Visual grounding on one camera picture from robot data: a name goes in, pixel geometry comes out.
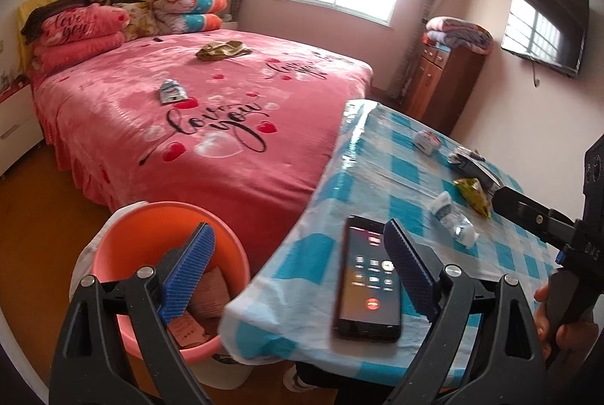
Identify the pink love you pillow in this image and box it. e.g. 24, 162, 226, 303
39, 3, 130, 47

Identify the small white blue carton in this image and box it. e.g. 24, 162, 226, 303
413, 130, 441, 156

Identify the white bedside cabinet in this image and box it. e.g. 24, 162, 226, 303
0, 76, 43, 175

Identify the rolled colourful quilt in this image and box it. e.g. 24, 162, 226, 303
148, 0, 227, 35

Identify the blue white checkered tablecloth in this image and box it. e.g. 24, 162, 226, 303
219, 99, 554, 386

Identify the blue white packet on bed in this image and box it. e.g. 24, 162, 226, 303
159, 79, 188, 105

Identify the folded blanket on cabinet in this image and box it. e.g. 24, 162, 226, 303
425, 16, 493, 55

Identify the orange plastic trash bucket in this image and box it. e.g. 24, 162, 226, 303
90, 200, 251, 365

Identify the brown wooden cabinet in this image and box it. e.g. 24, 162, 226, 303
401, 43, 485, 136

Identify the pink lower pillow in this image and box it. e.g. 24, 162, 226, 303
32, 31, 125, 74

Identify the right hand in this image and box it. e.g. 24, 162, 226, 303
533, 283, 599, 372

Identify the wall mounted television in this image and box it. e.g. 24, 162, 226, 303
501, 0, 590, 79

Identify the pink love you bedspread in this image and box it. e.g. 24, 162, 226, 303
33, 31, 373, 271

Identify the dark brown blanket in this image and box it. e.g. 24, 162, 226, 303
20, 0, 108, 44

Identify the black smartphone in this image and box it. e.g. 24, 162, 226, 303
334, 216, 402, 343

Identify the floral beige pillow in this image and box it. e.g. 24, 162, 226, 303
116, 2, 160, 42

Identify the white silver wrapper bag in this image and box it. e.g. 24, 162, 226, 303
447, 146, 504, 195

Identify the yellow snack bag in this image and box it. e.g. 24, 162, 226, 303
453, 178, 490, 218

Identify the pink paper in bucket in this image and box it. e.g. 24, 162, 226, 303
168, 267, 230, 349

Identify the olive crumpled cloth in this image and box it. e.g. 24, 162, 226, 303
196, 41, 252, 62

